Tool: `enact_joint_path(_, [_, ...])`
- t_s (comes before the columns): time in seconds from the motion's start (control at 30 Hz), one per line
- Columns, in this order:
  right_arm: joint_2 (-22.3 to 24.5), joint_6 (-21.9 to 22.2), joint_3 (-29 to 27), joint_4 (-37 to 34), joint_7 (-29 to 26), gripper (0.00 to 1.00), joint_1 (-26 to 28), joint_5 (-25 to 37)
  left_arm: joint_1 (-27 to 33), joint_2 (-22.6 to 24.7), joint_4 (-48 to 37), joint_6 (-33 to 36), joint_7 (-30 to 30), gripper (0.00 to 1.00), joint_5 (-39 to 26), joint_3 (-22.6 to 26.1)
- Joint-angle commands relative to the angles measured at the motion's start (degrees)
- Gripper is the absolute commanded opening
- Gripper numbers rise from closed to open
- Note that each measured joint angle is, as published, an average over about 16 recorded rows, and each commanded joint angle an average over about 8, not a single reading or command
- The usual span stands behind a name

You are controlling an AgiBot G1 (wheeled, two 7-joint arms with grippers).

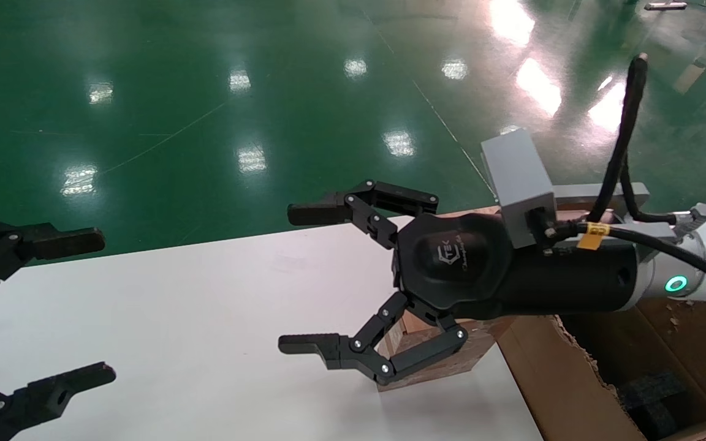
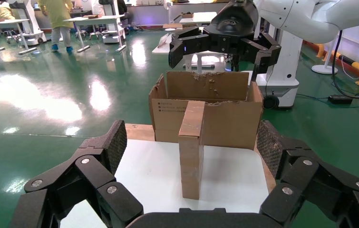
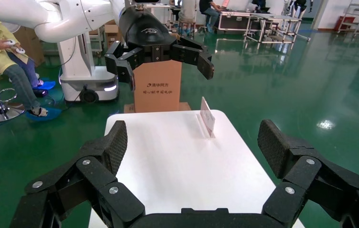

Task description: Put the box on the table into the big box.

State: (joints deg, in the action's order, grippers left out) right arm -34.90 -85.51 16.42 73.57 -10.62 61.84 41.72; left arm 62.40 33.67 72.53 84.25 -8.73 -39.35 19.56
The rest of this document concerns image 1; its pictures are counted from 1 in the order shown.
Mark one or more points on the big open cardboard box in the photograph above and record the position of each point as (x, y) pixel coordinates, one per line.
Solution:
(561, 380)

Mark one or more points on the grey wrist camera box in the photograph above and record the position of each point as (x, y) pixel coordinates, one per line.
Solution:
(518, 177)

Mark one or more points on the white table foot bar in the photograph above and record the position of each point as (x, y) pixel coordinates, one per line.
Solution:
(665, 6)

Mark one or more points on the black foam block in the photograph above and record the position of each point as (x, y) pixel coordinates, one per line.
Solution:
(656, 404)

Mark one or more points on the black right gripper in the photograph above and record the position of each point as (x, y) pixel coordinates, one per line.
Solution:
(469, 269)

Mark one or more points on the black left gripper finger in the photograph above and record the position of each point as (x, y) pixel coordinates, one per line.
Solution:
(34, 244)
(46, 395)

